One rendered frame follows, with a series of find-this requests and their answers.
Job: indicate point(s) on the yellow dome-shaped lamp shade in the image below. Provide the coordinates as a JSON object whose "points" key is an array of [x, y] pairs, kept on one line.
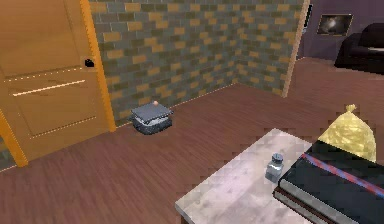
{"points": [[350, 133]]}

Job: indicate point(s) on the black book with red stripe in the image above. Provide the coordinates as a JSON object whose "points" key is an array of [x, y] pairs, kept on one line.
{"points": [[333, 186]]}

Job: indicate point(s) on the dark framed wall picture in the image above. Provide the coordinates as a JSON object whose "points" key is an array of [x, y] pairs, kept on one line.
{"points": [[334, 24]]}

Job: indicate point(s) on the small grey shaker bottle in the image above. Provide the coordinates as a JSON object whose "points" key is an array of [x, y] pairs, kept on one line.
{"points": [[275, 167]]}

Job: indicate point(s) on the orange wooden room door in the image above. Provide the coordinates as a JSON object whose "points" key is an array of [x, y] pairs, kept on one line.
{"points": [[46, 66]]}

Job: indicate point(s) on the pale marble table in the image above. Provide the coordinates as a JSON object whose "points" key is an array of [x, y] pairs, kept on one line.
{"points": [[233, 186]]}

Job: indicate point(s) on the grey lidded bin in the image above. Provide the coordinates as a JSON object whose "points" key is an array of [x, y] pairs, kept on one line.
{"points": [[151, 117]]}

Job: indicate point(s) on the black sofa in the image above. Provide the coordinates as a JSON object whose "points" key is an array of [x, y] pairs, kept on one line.
{"points": [[363, 48]]}

